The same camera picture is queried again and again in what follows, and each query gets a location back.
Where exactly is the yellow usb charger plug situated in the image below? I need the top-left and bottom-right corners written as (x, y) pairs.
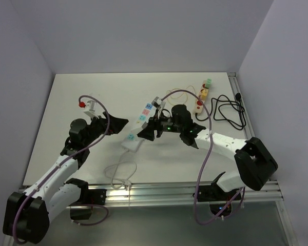
top-left (200, 89), bottom-right (208, 100)

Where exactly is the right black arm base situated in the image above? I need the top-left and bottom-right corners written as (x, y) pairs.
top-left (197, 184), bottom-right (245, 218)

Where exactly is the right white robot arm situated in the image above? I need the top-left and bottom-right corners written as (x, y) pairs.
top-left (137, 105), bottom-right (278, 200)

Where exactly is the green usb charger plug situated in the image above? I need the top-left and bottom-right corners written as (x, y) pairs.
top-left (204, 78), bottom-right (212, 89)

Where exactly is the aluminium right rail frame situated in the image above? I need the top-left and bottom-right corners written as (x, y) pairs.
top-left (227, 72), bottom-right (280, 185)

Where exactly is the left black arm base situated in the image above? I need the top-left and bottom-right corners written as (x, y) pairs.
top-left (69, 189), bottom-right (109, 225)

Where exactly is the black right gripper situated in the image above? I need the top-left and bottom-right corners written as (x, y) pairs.
top-left (138, 109), bottom-right (183, 141)

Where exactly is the aluminium rail frame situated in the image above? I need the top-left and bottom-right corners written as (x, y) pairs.
top-left (227, 72), bottom-right (280, 185)
top-left (2, 179), bottom-right (298, 246)

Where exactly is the beige red power strip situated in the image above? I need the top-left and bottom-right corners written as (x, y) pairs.
top-left (193, 79), bottom-right (211, 114)

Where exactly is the white multicolour power strip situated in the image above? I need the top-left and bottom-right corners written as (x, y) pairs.
top-left (121, 103), bottom-right (156, 153)

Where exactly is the aluminium front rail frame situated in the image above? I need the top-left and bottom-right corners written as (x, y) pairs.
top-left (2, 179), bottom-right (298, 246)

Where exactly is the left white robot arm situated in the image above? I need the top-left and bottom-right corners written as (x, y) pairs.
top-left (3, 113), bottom-right (129, 244)

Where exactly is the black power cord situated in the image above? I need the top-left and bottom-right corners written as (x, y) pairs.
top-left (195, 92), bottom-right (246, 131)

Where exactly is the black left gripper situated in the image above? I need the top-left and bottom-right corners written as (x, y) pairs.
top-left (83, 111), bottom-right (128, 147)

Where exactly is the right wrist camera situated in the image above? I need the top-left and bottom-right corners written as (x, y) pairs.
top-left (151, 97), bottom-right (165, 110)

